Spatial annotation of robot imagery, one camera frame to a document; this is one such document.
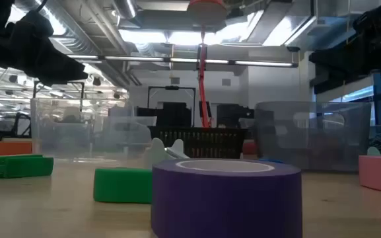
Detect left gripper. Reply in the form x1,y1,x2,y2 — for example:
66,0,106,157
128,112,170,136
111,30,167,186
0,0,89,87

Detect orange tape roll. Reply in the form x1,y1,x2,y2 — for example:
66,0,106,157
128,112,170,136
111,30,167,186
0,140,33,161

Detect green tape roll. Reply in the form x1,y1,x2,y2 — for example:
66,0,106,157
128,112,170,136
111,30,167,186
0,153,55,180

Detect light blue staple remover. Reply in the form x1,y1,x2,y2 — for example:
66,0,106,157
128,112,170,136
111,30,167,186
143,138,190,170

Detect blue mini stapler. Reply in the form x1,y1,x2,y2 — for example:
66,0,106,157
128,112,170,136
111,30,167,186
258,157,285,164

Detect green mini stapler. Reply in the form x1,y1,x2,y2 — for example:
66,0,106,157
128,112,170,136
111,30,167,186
92,167,153,204

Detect red tape roll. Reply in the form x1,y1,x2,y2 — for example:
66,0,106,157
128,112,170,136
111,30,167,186
242,139,258,156

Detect purple tape roll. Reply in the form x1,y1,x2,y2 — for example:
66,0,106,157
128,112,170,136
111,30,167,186
150,157,303,238

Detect clear plastic bin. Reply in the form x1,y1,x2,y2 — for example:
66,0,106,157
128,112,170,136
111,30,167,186
30,97,160,160

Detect overhead light bar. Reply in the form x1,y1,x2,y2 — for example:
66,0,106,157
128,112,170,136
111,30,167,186
66,54,299,69

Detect grey translucent plastic bin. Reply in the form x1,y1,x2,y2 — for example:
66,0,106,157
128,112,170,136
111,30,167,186
254,100,373,173

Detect black background equipment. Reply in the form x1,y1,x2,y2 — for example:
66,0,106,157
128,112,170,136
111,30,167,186
215,103,256,129
136,101,193,128

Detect red desk lamp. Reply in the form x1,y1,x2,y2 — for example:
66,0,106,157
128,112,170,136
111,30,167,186
186,0,228,129

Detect black slotted plastic basket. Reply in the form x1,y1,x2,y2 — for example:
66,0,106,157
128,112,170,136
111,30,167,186
147,126,249,159

